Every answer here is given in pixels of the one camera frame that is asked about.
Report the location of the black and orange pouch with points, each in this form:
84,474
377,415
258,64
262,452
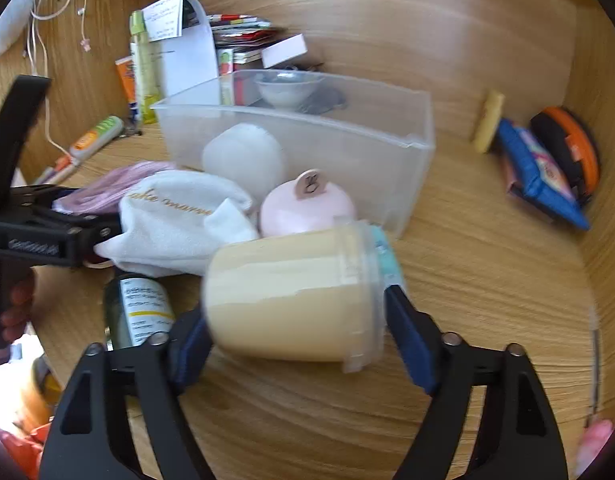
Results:
572,145

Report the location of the white handwritten note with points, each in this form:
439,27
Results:
162,15

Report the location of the clear plastic storage bin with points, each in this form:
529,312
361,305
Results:
347,160

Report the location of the pink cloth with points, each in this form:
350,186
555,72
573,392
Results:
112,180

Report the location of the yellow-green spray bottle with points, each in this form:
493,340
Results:
145,75

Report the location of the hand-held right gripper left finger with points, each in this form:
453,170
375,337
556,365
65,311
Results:
192,350

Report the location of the white cardboard box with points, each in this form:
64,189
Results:
285,51

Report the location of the green and orange tube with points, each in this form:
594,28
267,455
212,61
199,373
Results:
95,137

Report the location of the white fluffy pad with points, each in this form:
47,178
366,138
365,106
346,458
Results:
7,25

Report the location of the yellow tube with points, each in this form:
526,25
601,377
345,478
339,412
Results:
489,122

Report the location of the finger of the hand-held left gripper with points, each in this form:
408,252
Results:
42,194
87,225

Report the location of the thin grey pen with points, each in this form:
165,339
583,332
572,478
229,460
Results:
596,360

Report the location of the white bowl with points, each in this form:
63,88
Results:
287,90

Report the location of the pink round container with tag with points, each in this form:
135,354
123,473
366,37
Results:
297,215

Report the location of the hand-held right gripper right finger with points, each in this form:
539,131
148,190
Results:
412,340

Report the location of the blue patchwork pouch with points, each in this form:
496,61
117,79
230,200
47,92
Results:
532,165

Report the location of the white round jar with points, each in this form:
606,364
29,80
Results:
242,155

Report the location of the white paper stand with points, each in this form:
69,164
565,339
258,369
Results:
192,60

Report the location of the fruit print box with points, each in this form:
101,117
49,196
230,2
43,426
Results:
226,72

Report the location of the dark bottle with white label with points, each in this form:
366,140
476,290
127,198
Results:
117,310

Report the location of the stack of colourful booklets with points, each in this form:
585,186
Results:
242,35

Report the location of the orange and white pens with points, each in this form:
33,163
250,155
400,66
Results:
57,170

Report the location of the cream jar with clear lid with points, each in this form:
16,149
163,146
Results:
287,300

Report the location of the person's left hand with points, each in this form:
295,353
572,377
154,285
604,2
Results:
18,300

